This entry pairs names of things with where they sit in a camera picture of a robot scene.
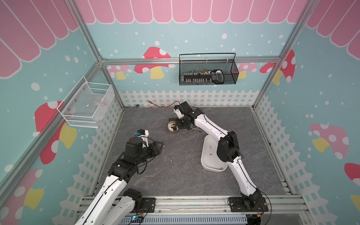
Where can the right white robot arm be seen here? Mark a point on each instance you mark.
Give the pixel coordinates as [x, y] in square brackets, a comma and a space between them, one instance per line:
[227, 150]

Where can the green circuit board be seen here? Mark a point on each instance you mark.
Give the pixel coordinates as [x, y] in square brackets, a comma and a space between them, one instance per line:
[136, 219]

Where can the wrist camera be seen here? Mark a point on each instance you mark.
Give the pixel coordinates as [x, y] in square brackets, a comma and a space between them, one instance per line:
[178, 112]
[143, 134]

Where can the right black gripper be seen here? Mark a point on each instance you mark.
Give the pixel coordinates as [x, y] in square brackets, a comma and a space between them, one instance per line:
[187, 125]

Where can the white wire wall basket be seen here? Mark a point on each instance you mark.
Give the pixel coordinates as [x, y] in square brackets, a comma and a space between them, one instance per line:
[87, 104]

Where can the black wire wall basket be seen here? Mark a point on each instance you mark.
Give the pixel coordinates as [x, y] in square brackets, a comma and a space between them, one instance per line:
[195, 68]

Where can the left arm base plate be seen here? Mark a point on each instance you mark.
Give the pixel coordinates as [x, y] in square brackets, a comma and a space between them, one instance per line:
[146, 206]

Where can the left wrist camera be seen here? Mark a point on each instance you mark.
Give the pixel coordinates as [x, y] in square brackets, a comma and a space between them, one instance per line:
[143, 134]

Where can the black device in basket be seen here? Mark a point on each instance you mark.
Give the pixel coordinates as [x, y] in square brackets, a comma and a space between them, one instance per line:
[217, 77]

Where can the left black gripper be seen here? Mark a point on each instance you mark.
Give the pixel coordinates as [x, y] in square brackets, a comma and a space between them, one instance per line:
[154, 147]

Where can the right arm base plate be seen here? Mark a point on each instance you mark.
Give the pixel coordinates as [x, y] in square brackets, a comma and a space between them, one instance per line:
[240, 204]

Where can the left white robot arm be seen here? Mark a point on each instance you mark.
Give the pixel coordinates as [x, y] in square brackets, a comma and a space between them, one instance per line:
[101, 211]

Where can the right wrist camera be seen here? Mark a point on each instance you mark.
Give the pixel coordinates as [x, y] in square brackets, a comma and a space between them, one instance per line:
[178, 112]

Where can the white plastic storage box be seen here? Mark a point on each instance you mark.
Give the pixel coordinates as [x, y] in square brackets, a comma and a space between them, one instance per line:
[209, 159]

